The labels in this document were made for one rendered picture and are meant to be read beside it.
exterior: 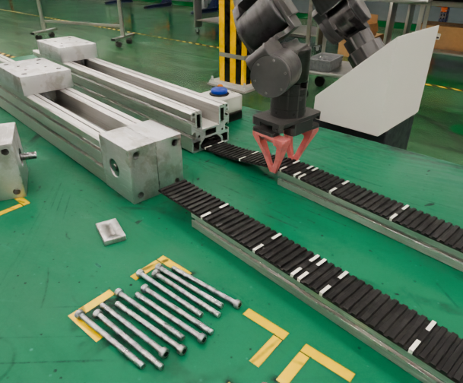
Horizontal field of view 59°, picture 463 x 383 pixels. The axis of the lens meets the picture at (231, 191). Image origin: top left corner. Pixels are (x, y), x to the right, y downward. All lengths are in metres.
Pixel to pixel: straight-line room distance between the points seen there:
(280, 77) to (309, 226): 0.22
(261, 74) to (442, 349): 0.38
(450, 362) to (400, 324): 0.05
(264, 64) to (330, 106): 0.46
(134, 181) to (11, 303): 0.24
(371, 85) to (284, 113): 0.34
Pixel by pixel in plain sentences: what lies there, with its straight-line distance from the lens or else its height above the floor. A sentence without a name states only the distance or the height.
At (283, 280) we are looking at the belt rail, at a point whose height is 0.79.
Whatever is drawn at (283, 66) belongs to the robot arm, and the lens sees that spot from 0.57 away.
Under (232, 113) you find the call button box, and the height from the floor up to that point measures 0.80.
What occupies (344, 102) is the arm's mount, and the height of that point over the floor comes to 0.84.
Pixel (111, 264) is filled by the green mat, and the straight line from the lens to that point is 0.56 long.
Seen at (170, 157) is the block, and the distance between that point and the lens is 0.68.
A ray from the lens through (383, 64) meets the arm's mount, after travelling 0.93.
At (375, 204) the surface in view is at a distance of 0.63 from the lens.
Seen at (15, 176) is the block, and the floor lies 0.82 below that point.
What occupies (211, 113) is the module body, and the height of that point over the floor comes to 0.84.
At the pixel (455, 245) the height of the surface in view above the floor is 0.81.
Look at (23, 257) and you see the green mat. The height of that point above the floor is 0.78.
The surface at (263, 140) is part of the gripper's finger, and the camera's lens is 0.69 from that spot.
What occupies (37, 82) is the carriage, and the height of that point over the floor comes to 0.89.
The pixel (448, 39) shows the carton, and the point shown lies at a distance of 5.45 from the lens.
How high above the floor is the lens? 1.13
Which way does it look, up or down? 30 degrees down
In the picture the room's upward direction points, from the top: straight up
